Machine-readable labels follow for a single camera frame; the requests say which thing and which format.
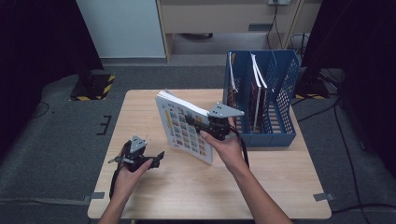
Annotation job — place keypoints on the black tape floor mark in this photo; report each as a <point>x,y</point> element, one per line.
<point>106,125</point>

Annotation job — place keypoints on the black and red magazine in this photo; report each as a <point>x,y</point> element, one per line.
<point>232,90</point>

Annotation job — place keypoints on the thick white book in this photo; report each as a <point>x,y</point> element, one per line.
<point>177,130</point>

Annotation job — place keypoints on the black yellow striped stand base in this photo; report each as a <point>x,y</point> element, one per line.
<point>311,88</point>
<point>93,88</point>

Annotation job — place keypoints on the small metal clip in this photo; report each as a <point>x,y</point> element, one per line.
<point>114,160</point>

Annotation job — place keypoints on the blue plastic file rack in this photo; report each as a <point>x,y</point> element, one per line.
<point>280,137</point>

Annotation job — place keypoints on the white cabinet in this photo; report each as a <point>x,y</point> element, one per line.
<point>124,28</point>

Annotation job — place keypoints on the person's left hand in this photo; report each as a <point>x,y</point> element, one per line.
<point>129,185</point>

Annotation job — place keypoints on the white power strip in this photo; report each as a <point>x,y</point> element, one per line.
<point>278,2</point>

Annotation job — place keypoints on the grey tape piece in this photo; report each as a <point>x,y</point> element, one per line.
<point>323,197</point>
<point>95,196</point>

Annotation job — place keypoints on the person's right hand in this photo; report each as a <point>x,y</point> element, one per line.
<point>230,152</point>

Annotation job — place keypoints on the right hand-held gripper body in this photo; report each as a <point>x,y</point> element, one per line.
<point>222,126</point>

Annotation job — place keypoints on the black curtain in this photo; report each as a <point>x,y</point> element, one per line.
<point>367,62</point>
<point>37,56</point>

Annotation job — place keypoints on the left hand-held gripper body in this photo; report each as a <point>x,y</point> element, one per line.
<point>134,155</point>

